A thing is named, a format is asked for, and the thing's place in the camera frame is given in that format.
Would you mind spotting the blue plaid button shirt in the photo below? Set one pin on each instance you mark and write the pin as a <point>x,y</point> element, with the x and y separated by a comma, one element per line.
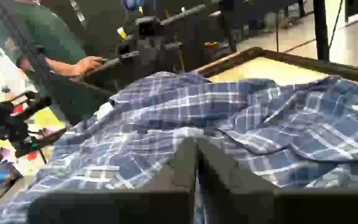
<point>166,124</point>

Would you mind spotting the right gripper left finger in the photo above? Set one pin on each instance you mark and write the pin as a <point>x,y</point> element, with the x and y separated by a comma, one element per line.
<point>120,205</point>

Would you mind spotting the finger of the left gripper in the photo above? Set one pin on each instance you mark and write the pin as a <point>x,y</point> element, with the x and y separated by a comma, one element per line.
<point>39,141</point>
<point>31,102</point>

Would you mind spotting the person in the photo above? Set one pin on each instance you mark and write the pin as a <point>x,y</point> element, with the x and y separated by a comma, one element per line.
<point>48,34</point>

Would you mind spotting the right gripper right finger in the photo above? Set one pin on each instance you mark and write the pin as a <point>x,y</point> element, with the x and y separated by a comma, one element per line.
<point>291,208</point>

